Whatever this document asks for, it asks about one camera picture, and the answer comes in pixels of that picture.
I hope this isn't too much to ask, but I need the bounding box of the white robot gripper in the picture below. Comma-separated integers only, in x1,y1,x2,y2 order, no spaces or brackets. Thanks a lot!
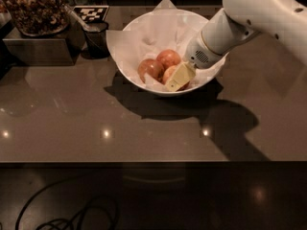
164,32,225,92

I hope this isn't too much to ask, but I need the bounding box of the red apple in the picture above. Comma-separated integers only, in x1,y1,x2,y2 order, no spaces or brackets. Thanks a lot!
162,65,188,91
137,58,164,82
156,49,181,70

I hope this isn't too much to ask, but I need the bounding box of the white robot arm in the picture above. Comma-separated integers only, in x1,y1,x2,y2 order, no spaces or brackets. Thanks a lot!
166,0,307,91

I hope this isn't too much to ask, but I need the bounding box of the white ceramic bowl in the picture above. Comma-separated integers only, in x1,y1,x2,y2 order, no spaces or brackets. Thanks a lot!
112,9,226,98

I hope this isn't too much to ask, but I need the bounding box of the white paper liner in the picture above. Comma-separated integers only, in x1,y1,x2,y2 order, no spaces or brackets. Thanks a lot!
106,0,235,93

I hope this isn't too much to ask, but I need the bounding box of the black mesh cup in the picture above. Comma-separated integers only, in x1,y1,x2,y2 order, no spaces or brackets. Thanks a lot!
83,21,109,58

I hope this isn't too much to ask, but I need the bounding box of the white scoop utensil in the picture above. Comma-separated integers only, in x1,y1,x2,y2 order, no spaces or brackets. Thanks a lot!
64,5,93,32

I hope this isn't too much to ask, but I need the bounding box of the black white marker tag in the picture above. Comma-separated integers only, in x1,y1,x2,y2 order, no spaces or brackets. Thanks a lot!
74,5,108,22

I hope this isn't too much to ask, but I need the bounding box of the dark metal box stand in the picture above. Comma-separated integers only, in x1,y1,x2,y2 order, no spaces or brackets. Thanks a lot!
3,23,85,66

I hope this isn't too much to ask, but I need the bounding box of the black floor cable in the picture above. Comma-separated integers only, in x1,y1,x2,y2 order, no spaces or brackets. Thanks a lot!
14,175,120,230

